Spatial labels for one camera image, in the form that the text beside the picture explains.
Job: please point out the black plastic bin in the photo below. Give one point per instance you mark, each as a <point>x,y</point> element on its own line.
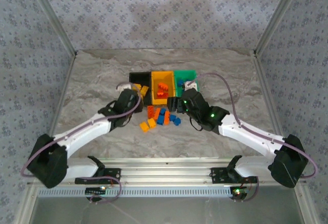
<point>135,77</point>

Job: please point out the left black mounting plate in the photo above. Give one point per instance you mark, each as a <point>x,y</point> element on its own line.
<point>112,173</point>

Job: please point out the small blue lego brick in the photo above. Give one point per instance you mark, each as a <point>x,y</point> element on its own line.
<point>163,111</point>
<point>181,82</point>
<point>173,117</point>
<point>160,119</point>
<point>176,122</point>

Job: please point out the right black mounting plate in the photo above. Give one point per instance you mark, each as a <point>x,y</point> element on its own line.
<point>220,174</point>

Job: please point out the yellow lego brick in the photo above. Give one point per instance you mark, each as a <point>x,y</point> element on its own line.
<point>144,126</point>
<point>138,86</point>
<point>144,90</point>
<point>151,123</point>

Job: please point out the black mounting plate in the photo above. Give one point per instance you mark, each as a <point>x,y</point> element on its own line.
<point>112,173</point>
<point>220,174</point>

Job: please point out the orange lego brick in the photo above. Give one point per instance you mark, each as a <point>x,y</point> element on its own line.
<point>156,113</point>
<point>167,118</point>

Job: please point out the aluminium table side rail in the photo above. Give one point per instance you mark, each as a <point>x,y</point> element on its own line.
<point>272,106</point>
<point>59,106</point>

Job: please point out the base circuit board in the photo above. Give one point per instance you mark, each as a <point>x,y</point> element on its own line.
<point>238,192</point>
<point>96,190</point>

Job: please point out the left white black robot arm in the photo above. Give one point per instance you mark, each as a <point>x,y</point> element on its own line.
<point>84,129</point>

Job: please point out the yellow plastic bin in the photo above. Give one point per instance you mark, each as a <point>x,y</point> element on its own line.
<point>169,80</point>

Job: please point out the left base circuit board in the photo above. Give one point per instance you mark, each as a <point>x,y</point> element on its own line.
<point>96,190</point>

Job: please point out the green plastic bin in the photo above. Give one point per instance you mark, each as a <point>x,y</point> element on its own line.
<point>188,76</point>

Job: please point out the red-orange long lego brick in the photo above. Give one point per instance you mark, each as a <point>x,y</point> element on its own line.
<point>151,111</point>

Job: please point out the long aluminium base rail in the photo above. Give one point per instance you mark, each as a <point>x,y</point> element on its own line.
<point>166,170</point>

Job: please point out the aluminium upright frame post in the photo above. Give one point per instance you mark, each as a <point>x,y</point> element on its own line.
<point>278,16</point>
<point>53,16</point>

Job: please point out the right base circuit board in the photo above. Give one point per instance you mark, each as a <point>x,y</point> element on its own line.
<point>238,192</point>

